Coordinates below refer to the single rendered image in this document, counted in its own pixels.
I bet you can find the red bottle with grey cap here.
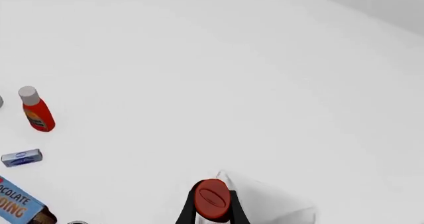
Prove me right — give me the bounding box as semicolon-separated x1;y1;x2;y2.
18;85;56;133

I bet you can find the blue chocolate pudding box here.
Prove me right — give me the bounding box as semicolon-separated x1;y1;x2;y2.
0;174;58;224

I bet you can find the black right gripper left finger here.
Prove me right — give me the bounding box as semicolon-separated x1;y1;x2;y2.
175;189;197;224

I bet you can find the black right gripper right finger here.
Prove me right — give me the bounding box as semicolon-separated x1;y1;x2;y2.
228;190;250;224

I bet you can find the bottle with red-brown cap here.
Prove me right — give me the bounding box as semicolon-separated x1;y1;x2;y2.
193;178;232;224

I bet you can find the small grey-blue box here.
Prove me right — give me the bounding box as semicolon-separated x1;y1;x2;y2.
1;148;43;168

